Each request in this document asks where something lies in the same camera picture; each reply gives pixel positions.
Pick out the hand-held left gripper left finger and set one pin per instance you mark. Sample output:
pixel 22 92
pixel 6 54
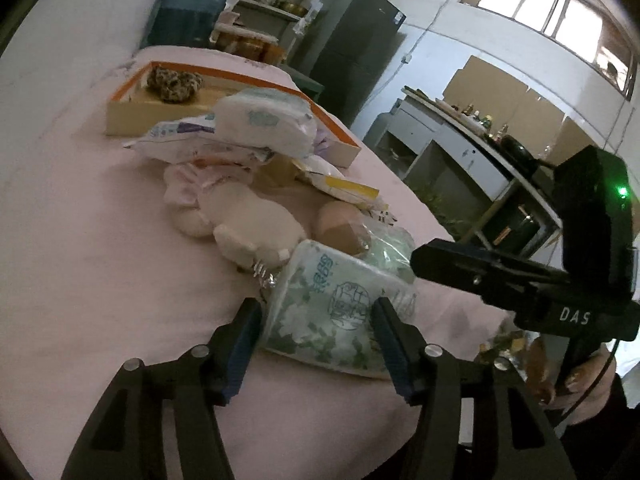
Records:
pixel 244 345

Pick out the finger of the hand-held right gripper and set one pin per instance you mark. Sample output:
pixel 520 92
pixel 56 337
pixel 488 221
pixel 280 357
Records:
pixel 460 267

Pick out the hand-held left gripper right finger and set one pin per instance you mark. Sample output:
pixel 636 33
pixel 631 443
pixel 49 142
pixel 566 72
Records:
pixel 391 355

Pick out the green floral tissue pack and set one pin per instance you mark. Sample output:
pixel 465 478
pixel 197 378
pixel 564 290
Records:
pixel 325 305

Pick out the cream plush toy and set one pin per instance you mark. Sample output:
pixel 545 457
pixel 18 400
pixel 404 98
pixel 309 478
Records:
pixel 250 220

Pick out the orange-edged cardboard box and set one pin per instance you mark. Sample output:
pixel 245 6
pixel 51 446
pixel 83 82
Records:
pixel 135 112

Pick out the person's right forearm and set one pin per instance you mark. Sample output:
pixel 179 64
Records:
pixel 615 440

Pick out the beige round soft item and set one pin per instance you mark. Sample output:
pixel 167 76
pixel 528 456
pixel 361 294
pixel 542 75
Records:
pixel 335 225

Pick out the leopard print soft item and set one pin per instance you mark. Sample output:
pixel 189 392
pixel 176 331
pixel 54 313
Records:
pixel 172 82

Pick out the person's right hand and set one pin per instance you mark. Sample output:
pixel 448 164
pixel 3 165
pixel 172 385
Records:
pixel 592 385

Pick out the clear bag with green contents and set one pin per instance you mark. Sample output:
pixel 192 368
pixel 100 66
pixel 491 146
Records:
pixel 391 250

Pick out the black pan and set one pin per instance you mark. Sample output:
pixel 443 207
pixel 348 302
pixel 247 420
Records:
pixel 520 150

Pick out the grey kitchen counter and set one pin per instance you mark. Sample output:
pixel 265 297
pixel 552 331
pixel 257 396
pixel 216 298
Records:
pixel 445 160

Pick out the white and yellow packet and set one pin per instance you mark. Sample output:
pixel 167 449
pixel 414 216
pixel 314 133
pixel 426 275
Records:
pixel 340 187

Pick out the row of condiment bottles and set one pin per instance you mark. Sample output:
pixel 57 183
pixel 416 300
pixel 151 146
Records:
pixel 482 120

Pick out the grey gas cylinder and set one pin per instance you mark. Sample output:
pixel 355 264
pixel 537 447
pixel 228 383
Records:
pixel 380 130

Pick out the pink cloth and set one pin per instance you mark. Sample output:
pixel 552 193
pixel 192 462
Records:
pixel 185 185

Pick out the cardboard sheets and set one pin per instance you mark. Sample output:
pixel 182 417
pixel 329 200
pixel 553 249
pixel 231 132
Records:
pixel 480 80

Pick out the purple and white pack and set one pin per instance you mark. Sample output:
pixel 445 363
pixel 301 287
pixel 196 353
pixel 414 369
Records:
pixel 170 140

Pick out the window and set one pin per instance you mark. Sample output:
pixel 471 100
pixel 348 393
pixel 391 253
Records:
pixel 540 7

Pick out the white diaper pack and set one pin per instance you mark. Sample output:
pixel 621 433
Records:
pixel 265 120

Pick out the green low table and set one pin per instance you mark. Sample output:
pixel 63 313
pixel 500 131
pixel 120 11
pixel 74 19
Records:
pixel 305 82

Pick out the dark grey refrigerator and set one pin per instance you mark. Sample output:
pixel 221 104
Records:
pixel 350 50

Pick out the box of amber jars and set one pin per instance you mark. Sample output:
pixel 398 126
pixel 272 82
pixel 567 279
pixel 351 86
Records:
pixel 247 45

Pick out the blue water jug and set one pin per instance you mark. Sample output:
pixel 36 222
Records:
pixel 185 5

